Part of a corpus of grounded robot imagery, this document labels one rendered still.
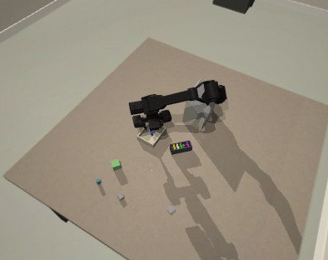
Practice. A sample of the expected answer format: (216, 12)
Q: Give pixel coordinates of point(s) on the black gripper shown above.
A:
(139, 122)

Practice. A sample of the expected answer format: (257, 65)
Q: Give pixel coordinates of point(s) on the green cube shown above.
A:
(116, 165)

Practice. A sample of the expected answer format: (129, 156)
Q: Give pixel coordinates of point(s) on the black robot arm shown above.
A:
(151, 104)

